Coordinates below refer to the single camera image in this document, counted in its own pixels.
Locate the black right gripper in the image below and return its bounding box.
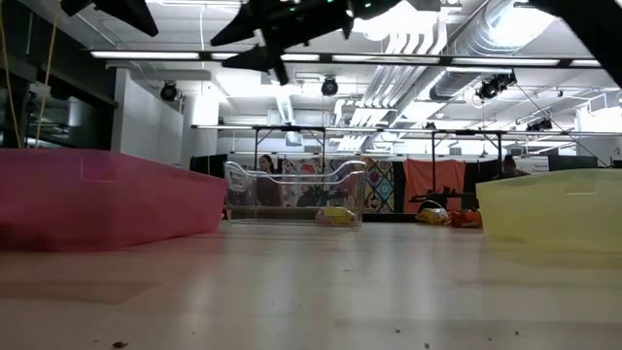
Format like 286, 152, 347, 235
210, 0, 404, 87

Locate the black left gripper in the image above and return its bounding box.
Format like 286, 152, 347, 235
60, 0, 160, 38

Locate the yellow candy packet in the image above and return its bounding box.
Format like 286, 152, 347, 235
416, 207, 451, 227
315, 206, 358, 227

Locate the orange candy packet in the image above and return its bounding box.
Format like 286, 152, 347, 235
449, 209, 483, 228

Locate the black overhead light bar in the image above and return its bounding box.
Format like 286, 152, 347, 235
89, 48, 622, 69

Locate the person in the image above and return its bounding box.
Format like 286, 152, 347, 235
255, 154, 284, 208
499, 154, 532, 180

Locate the floral patterned cloth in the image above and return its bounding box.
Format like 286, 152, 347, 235
280, 156, 364, 208

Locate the clear plastic bin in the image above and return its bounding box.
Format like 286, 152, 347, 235
223, 159, 368, 228

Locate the colourful diamond quilt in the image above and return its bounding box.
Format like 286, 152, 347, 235
362, 157, 397, 214

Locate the pink plastic bin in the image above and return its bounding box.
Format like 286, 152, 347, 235
0, 148, 228, 254

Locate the orange hanging cloth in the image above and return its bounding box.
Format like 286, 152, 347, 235
402, 158, 467, 214

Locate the white sign board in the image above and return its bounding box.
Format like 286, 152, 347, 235
502, 156, 550, 180

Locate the yellow plastic bin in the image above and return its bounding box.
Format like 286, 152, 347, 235
475, 168, 622, 253

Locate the black metal frame stand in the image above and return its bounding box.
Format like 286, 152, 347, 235
431, 128, 502, 195
252, 124, 327, 171

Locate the yellow extension cable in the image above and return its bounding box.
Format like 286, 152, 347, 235
0, 0, 60, 150

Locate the black aluminium table frame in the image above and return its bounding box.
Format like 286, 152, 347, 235
221, 206, 424, 225

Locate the silver spiral air duct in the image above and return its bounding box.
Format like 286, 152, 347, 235
430, 0, 560, 101

